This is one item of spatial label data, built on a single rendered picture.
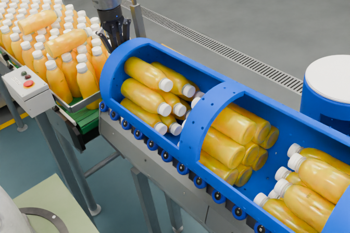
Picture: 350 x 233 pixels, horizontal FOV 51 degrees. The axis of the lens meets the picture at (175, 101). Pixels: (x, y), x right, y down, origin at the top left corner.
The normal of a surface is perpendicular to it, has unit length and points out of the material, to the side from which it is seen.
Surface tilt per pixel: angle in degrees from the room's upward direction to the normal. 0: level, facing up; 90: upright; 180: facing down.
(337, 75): 0
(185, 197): 71
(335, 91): 0
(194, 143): 64
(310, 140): 87
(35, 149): 0
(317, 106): 90
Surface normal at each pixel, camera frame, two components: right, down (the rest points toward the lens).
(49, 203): -0.11, -0.76
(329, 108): -0.63, 0.54
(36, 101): 0.66, 0.41
